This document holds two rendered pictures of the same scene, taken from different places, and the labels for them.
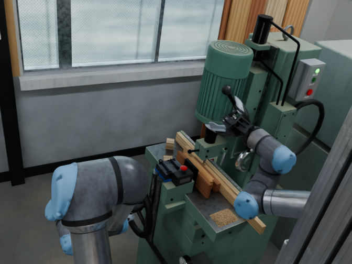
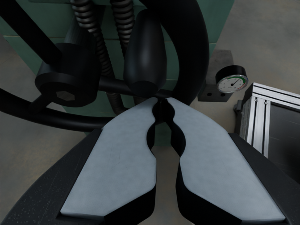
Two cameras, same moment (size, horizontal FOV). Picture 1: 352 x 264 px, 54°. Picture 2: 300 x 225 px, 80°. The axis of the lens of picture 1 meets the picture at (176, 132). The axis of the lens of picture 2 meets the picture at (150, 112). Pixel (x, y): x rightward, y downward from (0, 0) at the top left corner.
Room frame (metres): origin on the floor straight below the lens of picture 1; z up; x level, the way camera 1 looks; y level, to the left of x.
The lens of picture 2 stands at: (0.95, 0.17, 0.97)
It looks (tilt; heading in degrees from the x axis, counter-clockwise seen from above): 62 degrees down; 306
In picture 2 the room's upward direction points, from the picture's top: 2 degrees clockwise
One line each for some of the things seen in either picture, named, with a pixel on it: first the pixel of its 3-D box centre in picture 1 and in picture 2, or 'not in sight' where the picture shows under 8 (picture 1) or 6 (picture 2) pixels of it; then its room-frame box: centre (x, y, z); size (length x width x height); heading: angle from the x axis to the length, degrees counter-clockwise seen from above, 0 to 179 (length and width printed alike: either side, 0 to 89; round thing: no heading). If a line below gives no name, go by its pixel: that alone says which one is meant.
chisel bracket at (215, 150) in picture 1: (211, 148); not in sight; (1.31, -0.17, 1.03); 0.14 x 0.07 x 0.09; 126
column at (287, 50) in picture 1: (261, 113); not in sight; (1.47, -0.39, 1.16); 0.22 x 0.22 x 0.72; 36
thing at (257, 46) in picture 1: (260, 37); not in sight; (1.38, -0.27, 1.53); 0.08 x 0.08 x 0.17; 36
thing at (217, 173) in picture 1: (210, 169); not in sight; (1.28, -0.19, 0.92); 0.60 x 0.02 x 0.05; 36
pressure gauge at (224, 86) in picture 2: (186, 263); (228, 80); (0.96, -0.14, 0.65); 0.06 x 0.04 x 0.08; 36
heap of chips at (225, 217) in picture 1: (224, 216); not in sight; (1.02, -0.25, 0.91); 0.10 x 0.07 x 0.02; 126
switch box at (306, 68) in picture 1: (306, 79); not in sight; (1.38, -0.50, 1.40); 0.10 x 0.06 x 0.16; 126
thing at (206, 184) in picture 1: (192, 173); not in sight; (1.22, -0.10, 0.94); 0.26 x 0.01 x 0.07; 36
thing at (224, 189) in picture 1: (219, 184); not in sight; (1.20, -0.23, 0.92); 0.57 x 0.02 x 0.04; 36
